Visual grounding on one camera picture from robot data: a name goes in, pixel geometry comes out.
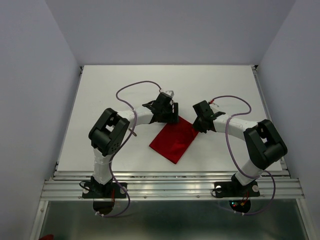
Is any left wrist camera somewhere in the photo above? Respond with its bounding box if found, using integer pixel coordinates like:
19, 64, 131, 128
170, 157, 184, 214
164, 90, 175, 98

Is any aluminium left side rail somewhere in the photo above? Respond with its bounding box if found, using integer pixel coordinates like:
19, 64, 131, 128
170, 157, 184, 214
48, 65, 84, 179

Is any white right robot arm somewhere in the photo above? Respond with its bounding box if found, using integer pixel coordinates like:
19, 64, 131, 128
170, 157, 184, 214
192, 100, 288, 195

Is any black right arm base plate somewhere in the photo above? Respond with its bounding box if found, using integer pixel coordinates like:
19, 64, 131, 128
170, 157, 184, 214
211, 181, 260, 199

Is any aluminium rail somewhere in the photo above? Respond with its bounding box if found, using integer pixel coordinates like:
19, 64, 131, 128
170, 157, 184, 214
48, 65, 84, 179
251, 65, 291, 177

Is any aluminium right side rail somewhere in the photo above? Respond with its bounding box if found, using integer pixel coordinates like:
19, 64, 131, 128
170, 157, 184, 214
251, 65, 291, 177

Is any red object bottom left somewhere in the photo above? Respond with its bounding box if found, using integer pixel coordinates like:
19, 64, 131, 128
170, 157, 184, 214
38, 234, 54, 240

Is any aluminium front rail frame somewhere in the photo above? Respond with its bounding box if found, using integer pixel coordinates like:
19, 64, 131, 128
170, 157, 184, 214
40, 170, 305, 201

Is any red cloth napkin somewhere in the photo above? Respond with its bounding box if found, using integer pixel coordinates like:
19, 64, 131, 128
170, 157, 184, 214
149, 117, 199, 165

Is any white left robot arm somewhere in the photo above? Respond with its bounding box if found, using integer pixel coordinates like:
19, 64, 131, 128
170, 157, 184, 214
88, 90, 179, 197

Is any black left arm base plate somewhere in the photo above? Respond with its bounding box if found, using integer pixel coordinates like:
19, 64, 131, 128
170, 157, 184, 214
79, 181, 127, 199

